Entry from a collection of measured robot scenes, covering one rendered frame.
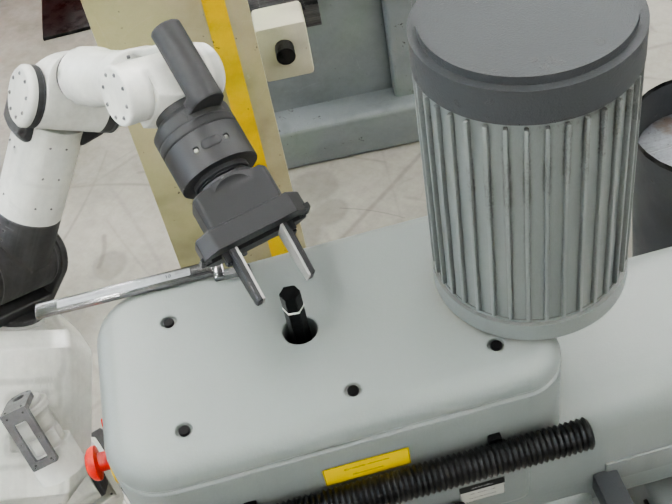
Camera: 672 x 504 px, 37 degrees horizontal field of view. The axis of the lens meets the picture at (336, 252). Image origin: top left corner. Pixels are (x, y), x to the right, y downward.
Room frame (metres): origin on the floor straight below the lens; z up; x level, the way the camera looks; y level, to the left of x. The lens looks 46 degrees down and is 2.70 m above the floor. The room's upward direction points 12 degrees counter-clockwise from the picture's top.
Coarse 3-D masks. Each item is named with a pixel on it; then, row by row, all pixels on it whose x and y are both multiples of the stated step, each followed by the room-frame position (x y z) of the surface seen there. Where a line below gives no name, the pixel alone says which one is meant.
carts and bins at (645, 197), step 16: (656, 96) 2.45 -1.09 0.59; (656, 112) 2.45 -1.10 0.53; (640, 128) 2.40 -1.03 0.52; (656, 128) 2.40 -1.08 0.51; (640, 144) 2.34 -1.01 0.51; (656, 144) 2.33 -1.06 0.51; (640, 160) 2.21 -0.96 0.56; (656, 160) 2.13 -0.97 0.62; (640, 176) 2.21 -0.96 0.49; (656, 176) 2.14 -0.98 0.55; (640, 192) 2.21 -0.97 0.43; (656, 192) 2.14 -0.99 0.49; (640, 208) 2.21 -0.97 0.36; (656, 208) 2.14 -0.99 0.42; (640, 224) 2.21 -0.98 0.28; (656, 224) 2.14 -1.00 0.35; (640, 240) 2.21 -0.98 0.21; (656, 240) 2.14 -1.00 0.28
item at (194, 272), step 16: (176, 272) 0.81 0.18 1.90; (192, 272) 0.80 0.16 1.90; (208, 272) 0.80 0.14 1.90; (224, 272) 0.79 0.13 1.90; (112, 288) 0.80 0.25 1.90; (128, 288) 0.80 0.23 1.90; (144, 288) 0.79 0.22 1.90; (160, 288) 0.79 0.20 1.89; (48, 304) 0.80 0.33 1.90; (64, 304) 0.79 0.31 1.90; (80, 304) 0.79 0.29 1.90; (96, 304) 0.79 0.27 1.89
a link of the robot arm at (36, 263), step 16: (0, 224) 1.05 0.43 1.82; (16, 224) 1.03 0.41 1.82; (0, 240) 1.04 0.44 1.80; (16, 240) 1.03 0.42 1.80; (32, 240) 1.03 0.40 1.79; (48, 240) 1.04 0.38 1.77; (0, 256) 1.01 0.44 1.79; (16, 256) 1.02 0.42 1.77; (32, 256) 1.02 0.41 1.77; (48, 256) 1.04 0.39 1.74; (16, 272) 1.01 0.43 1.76; (32, 272) 1.02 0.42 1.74; (48, 272) 1.04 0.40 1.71; (16, 288) 0.99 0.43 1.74; (32, 288) 1.02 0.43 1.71
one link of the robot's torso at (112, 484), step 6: (96, 444) 1.22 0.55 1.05; (102, 450) 1.21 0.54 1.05; (108, 474) 1.17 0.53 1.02; (108, 480) 1.19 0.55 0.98; (114, 480) 1.18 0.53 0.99; (108, 486) 1.20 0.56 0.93; (114, 486) 1.18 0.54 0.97; (120, 486) 1.20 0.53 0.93; (108, 492) 1.19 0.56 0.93; (114, 492) 1.18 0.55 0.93; (120, 492) 1.18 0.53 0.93; (102, 498) 1.18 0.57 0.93; (108, 498) 1.17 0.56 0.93; (114, 498) 1.18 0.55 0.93; (120, 498) 1.18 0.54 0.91
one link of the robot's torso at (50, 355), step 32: (32, 320) 1.00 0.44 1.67; (64, 320) 1.05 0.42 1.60; (0, 352) 0.95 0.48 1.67; (32, 352) 0.95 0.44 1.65; (64, 352) 0.96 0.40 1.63; (0, 384) 0.92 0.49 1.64; (32, 384) 0.92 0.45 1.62; (64, 384) 0.93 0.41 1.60; (64, 416) 0.90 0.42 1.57; (0, 448) 0.86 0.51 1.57; (0, 480) 0.83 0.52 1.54; (32, 480) 0.84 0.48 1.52
